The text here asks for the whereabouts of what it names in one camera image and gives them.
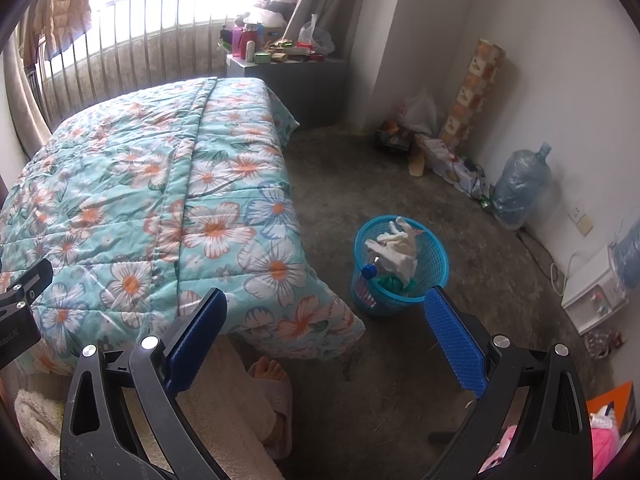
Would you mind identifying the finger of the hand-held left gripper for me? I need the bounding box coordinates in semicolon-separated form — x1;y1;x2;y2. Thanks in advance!
0;259;53;321

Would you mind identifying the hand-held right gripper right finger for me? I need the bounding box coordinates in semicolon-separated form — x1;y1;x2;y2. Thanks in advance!
422;285;596;480

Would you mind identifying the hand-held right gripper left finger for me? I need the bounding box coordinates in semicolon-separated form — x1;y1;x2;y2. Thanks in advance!
60;287;229;480

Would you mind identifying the blue plastic basket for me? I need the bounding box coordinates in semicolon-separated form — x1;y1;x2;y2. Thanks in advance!
354;215;449;317

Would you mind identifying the white plastic bag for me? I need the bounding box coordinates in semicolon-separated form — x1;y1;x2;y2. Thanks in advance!
365;216;427;282

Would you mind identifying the person's leg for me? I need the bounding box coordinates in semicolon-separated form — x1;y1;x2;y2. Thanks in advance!
175;345;286;480

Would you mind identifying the white appliance box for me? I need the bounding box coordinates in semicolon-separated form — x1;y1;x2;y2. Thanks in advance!
560;245;631;336

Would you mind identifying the floral turquoise blanket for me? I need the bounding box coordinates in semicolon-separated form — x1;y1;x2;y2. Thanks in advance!
0;77;367;376

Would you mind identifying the orange box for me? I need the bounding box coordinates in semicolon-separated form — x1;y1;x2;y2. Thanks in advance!
585;382;637;441

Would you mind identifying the large blue water jug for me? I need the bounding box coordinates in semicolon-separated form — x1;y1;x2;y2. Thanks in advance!
492;142;554;231
612;220;640;292

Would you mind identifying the beige curtain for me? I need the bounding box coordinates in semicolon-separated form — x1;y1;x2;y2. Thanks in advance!
2;50;52;162

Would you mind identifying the pink soft object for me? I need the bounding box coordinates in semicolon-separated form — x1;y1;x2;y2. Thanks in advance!
589;410;622;480

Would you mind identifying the cardboard box with items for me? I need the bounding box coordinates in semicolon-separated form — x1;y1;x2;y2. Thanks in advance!
377;120;417;152

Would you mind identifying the translucent white floor bag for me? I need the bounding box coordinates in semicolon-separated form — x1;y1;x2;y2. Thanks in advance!
397;87;444;137

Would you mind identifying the patterned paper roll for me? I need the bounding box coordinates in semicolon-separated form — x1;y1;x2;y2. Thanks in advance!
440;37;507;154

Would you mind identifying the metal balcony railing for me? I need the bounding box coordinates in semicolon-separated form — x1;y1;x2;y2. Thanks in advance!
20;0;237;127

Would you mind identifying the grey cabinet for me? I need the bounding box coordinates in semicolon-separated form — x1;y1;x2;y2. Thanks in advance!
225;55;349;129

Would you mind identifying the beige puffer jacket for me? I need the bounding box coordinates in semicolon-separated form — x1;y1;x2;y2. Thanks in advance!
30;0;94;62

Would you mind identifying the red bottle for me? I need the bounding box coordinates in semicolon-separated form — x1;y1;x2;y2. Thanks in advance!
241;22;259;59

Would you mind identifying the clear plastic bag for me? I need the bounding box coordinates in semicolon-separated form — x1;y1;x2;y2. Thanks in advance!
298;13;336;56

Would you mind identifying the pile of clothes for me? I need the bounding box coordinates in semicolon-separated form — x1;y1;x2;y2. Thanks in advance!
252;0;302;29

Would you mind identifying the white cable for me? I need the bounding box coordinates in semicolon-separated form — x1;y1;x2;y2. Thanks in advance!
550;251;587;297

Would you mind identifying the wall socket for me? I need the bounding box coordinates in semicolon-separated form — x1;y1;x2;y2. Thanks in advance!
570;205;594;236

